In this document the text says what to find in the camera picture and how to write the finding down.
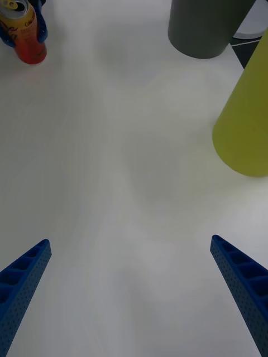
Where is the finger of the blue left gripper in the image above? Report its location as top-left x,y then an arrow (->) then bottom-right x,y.
0,26 -> 16,47
33,0 -> 49,44

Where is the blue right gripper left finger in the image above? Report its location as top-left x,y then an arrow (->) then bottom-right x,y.
0,239 -> 52,357

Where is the white round disc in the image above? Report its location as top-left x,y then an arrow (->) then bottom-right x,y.
232,16 -> 268,40

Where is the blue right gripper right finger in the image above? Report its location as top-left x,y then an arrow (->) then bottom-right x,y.
210,234 -> 268,357

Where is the yellow-green plastic waste bin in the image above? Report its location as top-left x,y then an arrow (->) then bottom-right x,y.
212,27 -> 268,178

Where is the orange red drink can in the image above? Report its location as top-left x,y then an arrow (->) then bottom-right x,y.
0,0 -> 47,65

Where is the grey plastic waste bin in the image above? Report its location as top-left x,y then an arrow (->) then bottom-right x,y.
167,0 -> 257,60

